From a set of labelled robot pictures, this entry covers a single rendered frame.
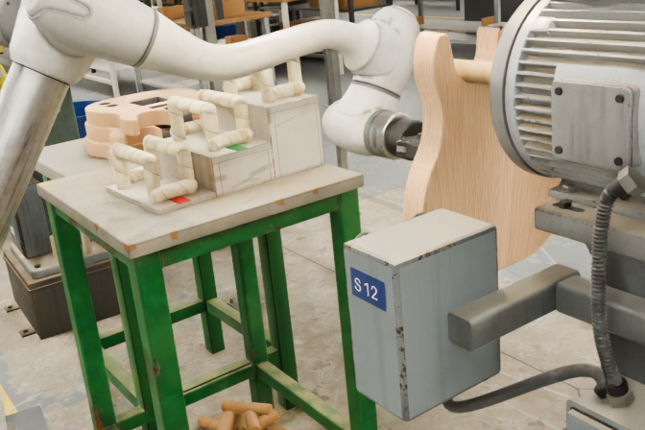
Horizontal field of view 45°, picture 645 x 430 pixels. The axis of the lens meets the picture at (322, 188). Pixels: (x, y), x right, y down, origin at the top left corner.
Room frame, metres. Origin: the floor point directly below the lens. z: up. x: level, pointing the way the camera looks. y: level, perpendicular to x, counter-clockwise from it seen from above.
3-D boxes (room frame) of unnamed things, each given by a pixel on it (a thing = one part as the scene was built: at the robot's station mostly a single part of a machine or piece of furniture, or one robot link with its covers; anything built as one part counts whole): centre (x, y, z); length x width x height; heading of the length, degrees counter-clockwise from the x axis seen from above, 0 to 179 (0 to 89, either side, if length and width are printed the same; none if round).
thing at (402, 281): (0.82, -0.17, 0.99); 0.24 x 0.21 x 0.26; 34
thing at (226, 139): (1.75, 0.20, 1.04); 0.11 x 0.03 x 0.03; 127
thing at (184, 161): (1.69, 0.30, 0.99); 0.03 x 0.03 x 0.09
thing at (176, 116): (1.87, 0.33, 1.07); 0.03 x 0.03 x 0.09
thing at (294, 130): (1.92, 0.13, 1.02); 0.27 x 0.15 x 0.17; 37
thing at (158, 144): (1.76, 0.35, 1.04); 0.20 x 0.03 x 0.03; 36
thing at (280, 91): (1.85, 0.07, 1.12); 0.11 x 0.03 x 0.03; 127
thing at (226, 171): (1.83, 0.25, 0.98); 0.27 x 0.16 x 0.09; 37
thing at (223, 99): (1.85, 0.22, 1.12); 0.20 x 0.03 x 0.03; 36
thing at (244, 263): (2.21, 0.26, 0.45); 0.05 x 0.05 x 0.90; 34
